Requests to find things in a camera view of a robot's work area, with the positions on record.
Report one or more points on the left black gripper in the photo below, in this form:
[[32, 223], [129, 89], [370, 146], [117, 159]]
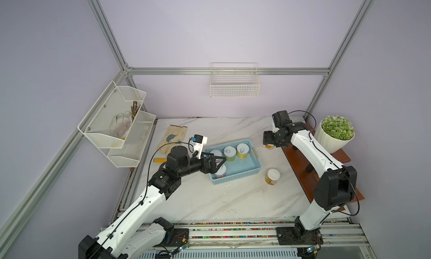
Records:
[[211, 168]]

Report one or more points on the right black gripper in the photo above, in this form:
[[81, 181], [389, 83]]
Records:
[[267, 139]]

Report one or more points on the pink label can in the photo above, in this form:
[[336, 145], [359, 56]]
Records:
[[221, 172], [217, 153]]

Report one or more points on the orange label can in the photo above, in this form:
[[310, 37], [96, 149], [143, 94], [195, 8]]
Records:
[[273, 175], [270, 147]]

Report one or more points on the green label can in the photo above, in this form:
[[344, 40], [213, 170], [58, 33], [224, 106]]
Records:
[[230, 153]]

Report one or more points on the light blue plastic basket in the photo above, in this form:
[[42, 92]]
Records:
[[238, 168]]

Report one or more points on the yellow label can front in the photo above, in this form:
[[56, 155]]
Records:
[[242, 150]]

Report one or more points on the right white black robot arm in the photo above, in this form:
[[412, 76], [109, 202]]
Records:
[[313, 217]]

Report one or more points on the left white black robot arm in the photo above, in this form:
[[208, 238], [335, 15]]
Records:
[[119, 240]]

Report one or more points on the brown wooden stepped shelf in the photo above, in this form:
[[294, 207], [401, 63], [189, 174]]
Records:
[[299, 164]]

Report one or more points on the yellow plastic scoop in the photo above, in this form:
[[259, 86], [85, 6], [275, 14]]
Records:
[[159, 160]]

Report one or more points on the white pot green plant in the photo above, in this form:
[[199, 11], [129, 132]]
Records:
[[334, 132]]

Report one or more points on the brown dried twig in rack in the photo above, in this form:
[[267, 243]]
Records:
[[134, 110]]

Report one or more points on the clear glass item in rack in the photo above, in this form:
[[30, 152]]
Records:
[[120, 125]]

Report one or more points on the white two-tier mesh rack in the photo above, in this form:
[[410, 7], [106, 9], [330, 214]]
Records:
[[122, 153]]

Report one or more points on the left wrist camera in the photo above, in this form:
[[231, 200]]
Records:
[[198, 143]]

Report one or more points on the white wire wall basket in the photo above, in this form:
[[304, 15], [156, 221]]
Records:
[[234, 85]]

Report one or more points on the aluminium frame rail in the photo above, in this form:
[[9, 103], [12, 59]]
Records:
[[209, 71]]

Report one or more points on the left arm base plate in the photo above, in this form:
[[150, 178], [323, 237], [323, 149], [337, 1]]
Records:
[[176, 238]]

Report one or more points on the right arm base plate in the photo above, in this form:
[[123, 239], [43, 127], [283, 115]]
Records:
[[292, 236]]

